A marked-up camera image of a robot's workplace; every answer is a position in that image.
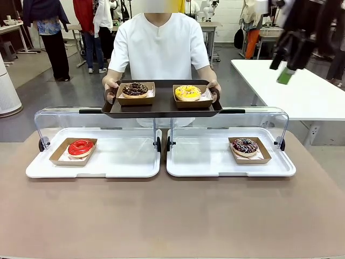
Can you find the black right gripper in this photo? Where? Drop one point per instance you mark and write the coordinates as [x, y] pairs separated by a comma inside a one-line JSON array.
[[296, 51]]

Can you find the white printed paper liner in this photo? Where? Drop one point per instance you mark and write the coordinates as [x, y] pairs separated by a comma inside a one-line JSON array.
[[64, 157], [260, 156], [206, 94], [151, 93]]

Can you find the yellow sprinkled donut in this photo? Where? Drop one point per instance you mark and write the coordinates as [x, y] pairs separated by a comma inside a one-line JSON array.
[[187, 92]]

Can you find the dark brown serving tray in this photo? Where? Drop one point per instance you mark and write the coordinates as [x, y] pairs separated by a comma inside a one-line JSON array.
[[164, 102]]

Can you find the chocolate nut donut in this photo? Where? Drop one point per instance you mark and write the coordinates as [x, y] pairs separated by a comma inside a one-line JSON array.
[[134, 89]]

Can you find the person's right forearm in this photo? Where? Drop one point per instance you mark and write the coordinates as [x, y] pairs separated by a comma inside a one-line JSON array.
[[116, 74]]

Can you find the person's left forearm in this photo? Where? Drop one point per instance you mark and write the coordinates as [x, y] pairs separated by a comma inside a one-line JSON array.
[[206, 73]]

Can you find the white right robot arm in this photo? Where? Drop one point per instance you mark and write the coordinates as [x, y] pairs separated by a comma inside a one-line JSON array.
[[297, 19]]

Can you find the person in orange trousers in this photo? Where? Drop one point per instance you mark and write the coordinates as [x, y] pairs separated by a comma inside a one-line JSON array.
[[252, 37]]

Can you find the purple sprinkled donut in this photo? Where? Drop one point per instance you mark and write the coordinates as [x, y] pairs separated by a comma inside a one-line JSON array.
[[245, 147]]

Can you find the sprinkled chocolate donut in box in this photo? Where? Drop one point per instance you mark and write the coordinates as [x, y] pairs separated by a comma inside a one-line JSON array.
[[250, 161]]

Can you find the person in yellow top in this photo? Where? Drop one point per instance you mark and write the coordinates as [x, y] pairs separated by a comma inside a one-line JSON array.
[[181, 5]]

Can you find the person in white shirt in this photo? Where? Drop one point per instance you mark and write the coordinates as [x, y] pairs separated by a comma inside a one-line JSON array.
[[159, 48]]

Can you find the person in white jacket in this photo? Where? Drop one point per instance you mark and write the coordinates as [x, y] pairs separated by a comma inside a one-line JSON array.
[[103, 16]]

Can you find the person in red shirt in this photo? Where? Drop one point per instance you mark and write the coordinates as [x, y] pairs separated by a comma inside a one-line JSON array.
[[85, 16]]

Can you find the red glazed donut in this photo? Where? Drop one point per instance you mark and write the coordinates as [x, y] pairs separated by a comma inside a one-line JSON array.
[[81, 151]]

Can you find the red donut in box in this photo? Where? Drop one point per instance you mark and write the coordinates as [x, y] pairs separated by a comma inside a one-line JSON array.
[[58, 153]]

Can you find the person's left hand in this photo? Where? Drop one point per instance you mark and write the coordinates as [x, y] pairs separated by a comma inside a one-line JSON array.
[[217, 86]]

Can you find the person's right hand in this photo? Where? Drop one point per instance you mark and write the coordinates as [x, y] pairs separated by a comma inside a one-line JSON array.
[[109, 85]]

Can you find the large white table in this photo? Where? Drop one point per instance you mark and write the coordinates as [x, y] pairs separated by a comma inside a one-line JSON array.
[[291, 99]]

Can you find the grey background desk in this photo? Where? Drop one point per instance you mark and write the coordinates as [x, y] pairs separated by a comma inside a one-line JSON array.
[[269, 33]]

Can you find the black hanging bag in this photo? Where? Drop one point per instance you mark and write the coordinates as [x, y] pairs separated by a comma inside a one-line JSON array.
[[238, 39]]

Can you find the clear display lid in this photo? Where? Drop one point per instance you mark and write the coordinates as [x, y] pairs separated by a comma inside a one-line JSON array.
[[242, 121], [67, 121]]

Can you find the black lid hinge knob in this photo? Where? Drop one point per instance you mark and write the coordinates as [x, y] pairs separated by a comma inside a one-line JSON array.
[[281, 144], [158, 144], [41, 145], [168, 144]]

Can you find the wooden top background desk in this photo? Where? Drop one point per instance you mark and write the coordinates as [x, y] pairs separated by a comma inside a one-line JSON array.
[[210, 25]]

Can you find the white display tray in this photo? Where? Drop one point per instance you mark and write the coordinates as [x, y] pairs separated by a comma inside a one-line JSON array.
[[202, 159], [121, 159]]

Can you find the white background desk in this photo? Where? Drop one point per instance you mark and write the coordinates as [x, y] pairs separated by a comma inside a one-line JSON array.
[[10, 27]]

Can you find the grey plastic stool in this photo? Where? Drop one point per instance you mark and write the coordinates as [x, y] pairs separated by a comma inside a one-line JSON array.
[[8, 51]]

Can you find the white cylindrical appliance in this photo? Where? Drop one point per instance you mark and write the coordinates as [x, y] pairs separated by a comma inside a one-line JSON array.
[[8, 91]]

